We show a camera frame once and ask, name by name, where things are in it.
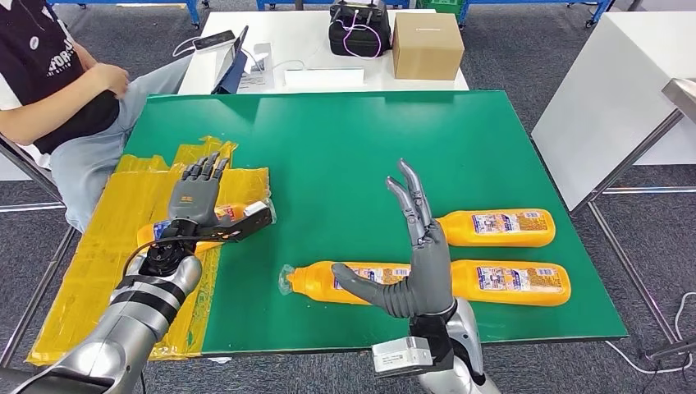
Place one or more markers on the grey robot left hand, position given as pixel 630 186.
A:
pixel 193 198

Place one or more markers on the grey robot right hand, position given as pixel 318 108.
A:
pixel 429 272

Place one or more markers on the person's right hand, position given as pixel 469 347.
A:
pixel 111 80

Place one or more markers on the orange detergent bottle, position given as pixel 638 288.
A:
pixel 516 298
pixel 462 231
pixel 312 283
pixel 144 236

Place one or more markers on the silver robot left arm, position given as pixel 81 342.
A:
pixel 125 326

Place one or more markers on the person's right forearm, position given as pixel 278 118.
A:
pixel 49 111

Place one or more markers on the person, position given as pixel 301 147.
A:
pixel 49 65

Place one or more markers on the black smartphone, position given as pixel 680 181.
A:
pixel 215 39

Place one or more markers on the yellow taped cardboard sheet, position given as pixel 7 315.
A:
pixel 108 283

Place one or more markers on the tablet with blue cover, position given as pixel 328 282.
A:
pixel 233 65

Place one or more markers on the white paper stand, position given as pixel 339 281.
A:
pixel 260 65

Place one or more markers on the green table board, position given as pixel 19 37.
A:
pixel 353 141

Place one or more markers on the white flat box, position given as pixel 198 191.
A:
pixel 323 79

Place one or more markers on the black carry case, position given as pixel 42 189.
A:
pixel 348 41

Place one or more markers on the brown cardboard box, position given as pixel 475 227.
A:
pixel 427 46

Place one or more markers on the white panel table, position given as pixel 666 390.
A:
pixel 609 109

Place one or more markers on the green plastic crate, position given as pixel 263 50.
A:
pixel 440 5

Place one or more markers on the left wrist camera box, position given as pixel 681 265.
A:
pixel 234 228

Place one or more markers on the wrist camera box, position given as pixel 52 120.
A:
pixel 402 356
pixel 234 228

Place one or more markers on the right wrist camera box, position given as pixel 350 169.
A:
pixel 402 356

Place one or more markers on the grey metal chair frame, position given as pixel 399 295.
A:
pixel 27 163

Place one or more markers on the blue metal rack frame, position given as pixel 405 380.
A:
pixel 261 5

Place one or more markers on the grey metal table frame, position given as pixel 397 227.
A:
pixel 625 163

